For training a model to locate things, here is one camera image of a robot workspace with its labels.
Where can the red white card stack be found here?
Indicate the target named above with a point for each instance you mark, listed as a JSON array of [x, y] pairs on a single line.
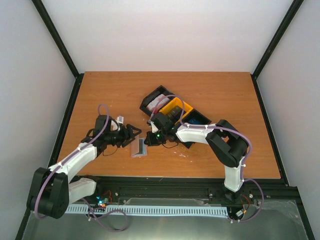
[[157, 103]]

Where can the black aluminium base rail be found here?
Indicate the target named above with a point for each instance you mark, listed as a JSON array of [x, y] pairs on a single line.
[[209, 190]]

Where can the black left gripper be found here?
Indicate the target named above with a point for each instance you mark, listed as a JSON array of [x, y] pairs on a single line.
[[126, 137]]

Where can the metal base plate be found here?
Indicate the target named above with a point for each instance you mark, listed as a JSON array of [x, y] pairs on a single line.
[[278, 220]]

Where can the black card stack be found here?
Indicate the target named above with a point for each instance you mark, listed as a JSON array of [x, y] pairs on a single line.
[[175, 113]]

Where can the black card bin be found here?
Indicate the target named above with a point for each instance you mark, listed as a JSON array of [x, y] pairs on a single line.
[[197, 114], [150, 101]]

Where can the black left frame post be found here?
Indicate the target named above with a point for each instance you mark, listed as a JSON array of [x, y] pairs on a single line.
[[43, 13]]

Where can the right connector with wires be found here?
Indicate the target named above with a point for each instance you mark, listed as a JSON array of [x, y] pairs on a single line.
[[245, 204]]

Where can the yellow card bin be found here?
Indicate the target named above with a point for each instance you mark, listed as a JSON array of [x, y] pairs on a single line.
[[165, 109]]

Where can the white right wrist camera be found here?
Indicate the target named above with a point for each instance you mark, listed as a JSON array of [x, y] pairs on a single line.
[[154, 129]]

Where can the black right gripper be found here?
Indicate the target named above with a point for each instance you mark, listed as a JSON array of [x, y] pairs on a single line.
[[150, 141]]

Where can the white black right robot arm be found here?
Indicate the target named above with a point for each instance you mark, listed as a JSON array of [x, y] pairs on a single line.
[[231, 147]]

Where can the black right frame post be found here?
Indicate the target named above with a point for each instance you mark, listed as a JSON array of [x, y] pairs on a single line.
[[279, 33]]

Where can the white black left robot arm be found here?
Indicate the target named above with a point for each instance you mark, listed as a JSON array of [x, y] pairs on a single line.
[[52, 189]]

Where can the black frame post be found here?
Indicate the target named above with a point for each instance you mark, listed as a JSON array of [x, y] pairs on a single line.
[[43, 13], [279, 33]]

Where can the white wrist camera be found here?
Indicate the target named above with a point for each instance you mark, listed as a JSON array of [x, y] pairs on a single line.
[[154, 129], [120, 120]]

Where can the left electronics board with wires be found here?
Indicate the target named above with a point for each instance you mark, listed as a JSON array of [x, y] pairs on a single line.
[[104, 199]]

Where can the light blue slotted cable duct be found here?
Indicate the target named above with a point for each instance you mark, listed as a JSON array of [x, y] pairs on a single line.
[[164, 211]]

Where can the blue card stack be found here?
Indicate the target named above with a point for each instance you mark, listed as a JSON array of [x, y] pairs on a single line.
[[195, 121]]

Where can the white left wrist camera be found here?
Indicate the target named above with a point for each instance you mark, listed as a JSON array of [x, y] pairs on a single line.
[[120, 120]]

